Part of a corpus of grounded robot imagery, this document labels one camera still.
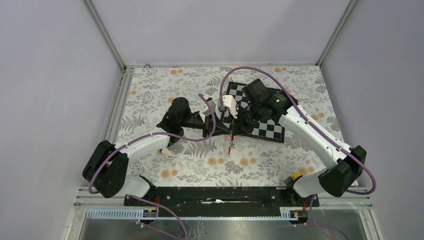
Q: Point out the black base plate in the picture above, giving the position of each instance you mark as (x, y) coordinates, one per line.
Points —
(234, 199)

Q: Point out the floral patterned table mat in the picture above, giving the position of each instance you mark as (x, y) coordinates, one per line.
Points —
(193, 162)

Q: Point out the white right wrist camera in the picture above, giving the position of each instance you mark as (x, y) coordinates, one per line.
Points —
(228, 102)

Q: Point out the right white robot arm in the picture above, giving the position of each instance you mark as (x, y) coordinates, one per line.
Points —
(343, 163)

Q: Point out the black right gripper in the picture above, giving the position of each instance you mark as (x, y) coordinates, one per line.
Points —
(240, 128)

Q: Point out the white slotted cable duct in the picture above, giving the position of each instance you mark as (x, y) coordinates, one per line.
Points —
(152, 214)

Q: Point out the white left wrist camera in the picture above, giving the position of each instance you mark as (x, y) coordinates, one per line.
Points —
(208, 110)

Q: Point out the metal keyring holder red handle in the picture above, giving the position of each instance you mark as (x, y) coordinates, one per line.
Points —
(231, 144)

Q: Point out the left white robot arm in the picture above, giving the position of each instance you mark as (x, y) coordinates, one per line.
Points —
(106, 170)

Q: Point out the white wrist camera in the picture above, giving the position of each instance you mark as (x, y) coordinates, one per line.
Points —
(208, 110)
(228, 102)

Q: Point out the black white chessboard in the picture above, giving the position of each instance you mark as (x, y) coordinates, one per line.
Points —
(256, 96)

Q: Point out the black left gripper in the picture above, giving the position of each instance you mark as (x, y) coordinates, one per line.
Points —
(220, 128)

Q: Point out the aluminium frame rail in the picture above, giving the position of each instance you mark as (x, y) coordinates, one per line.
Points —
(117, 77)

